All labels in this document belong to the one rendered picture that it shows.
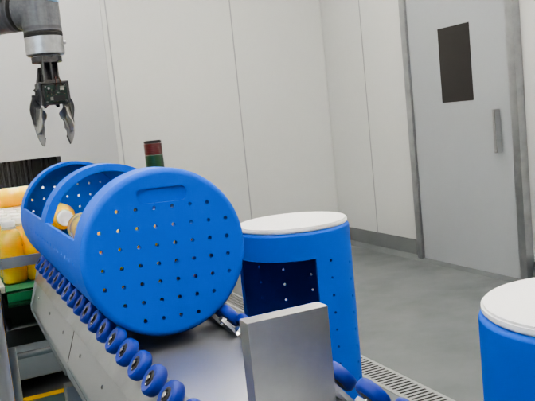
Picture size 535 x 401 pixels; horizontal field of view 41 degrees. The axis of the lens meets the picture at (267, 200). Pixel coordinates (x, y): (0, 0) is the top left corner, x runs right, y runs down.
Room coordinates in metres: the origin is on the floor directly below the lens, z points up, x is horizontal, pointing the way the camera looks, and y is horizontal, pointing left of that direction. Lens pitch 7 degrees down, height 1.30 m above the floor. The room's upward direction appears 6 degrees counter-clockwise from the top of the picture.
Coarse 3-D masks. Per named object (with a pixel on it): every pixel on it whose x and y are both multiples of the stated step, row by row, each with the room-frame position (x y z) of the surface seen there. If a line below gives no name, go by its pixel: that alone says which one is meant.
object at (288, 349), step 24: (288, 312) 0.78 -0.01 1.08; (312, 312) 0.78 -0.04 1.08; (264, 336) 0.76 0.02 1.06; (288, 336) 0.77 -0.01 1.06; (312, 336) 0.78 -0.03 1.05; (264, 360) 0.76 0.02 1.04; (288, 360) 0.77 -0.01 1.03; (312, 360) 0.78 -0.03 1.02; (264, 384) 0.75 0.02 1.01; (288, 384) 0.77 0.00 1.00; (312, 384) 0.78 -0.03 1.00
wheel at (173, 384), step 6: (168, 384) 0.88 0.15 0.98; (174, 384) 0.86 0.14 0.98; (180, 384) 0.87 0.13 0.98; (162, 390) 0.88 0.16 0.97; (168, 390) 0.87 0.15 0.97; (174, 390) 0.85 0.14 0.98; (180, 390) 0.86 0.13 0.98; (162, 396) 0.86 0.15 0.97; (168, 396) 0.86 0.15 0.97; (174, 396) 0.85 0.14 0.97; (180, 396) 0.85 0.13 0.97
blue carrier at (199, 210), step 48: (48, 192) 1.94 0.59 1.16; (96, 192) 1.99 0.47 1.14; (144, 192) 1.17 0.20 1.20; (192, 192) 1.20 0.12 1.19; (48, 240) 1.45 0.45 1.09; (96, 240) 1.13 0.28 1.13; (144, 240) 1.17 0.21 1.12; (192, 240) 1.21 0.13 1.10; (240, 240) 1.24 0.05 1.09; (96, 288) 1.13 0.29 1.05; (144, 288) 1.16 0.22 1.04; (192, 288) 1.20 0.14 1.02
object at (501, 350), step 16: (480, 320) 0.88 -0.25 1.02; (480, 336) 0.88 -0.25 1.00; (496, 336) 0.82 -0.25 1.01; (512, 336) 0.80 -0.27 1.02; (528, 336) 0.79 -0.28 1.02; (496, 352) 0.83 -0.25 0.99; (512, 352) 0.80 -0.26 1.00; (528, 352) 0.78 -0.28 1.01; (496, 368) 0.83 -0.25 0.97; (512, 368) 0.80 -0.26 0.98; (528, 368) 0.78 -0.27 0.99; (496, 384) 0.83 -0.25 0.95; (512, 384) 0.80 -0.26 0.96; (528, 384) 0.78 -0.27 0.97; (496, 400) 0.83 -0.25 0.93; (512, 400) 0.80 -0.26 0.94; (528, 400) 0.78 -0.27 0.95
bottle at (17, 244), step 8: (0, 232) 2.03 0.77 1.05; (8, 232) 2.02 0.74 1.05; (16, 232) 2.03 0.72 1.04; (0, 240) 2.01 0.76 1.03; (8, 240) 2.01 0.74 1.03; (16, 240) 2.02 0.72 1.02; (0, 248) 2.01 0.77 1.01; (8, 248) 2.01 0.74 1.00; (16, 248) 2.02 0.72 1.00; (0, 256) 2.02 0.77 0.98; (8, 256) 2.01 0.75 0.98; (8, 272) 2.01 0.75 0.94; (16, 272) 2.01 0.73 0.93; (24, 272) 2.03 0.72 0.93; (8, 280) 2.01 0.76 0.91; (16, 280) 2.01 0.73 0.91; (24, 280) 2.03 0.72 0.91
